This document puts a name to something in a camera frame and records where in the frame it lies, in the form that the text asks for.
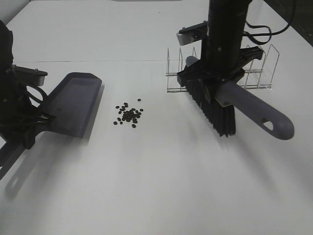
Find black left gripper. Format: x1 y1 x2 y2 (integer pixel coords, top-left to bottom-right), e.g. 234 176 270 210
0 66 56 150

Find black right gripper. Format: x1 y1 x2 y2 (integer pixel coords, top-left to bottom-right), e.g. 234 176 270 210
177 36 264 87

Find grey brush black bristles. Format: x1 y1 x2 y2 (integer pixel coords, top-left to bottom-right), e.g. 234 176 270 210
185 55 295 141

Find grey plastic dustpan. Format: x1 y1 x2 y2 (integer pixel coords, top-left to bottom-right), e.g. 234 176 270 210
0 72 102 177

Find pile of coffee beans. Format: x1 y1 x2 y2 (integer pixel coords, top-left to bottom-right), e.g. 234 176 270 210
112 102 144 128

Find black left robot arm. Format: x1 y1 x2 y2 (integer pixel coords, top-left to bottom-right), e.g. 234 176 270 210
0 22 54 149

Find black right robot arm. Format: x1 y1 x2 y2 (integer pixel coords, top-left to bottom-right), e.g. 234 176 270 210
177 0 263 87

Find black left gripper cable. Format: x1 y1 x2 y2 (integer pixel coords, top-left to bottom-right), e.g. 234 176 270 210
22 83 49 111

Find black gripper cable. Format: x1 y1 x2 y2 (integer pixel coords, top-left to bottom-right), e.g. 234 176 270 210
22 83 49 111
242 0 298 46

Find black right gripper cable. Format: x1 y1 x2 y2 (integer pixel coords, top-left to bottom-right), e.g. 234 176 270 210
242 0 298 46

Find metal wire rack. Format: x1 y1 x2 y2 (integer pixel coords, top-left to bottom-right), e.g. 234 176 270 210
165 44 280 93

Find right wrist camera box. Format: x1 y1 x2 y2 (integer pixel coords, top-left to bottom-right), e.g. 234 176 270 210
177 21 207 46

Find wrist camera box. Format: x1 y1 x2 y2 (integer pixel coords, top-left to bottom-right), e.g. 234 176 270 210
13 66 48 87
177 21 207 46

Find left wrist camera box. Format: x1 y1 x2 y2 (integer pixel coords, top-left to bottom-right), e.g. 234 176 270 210
13 66 48 87

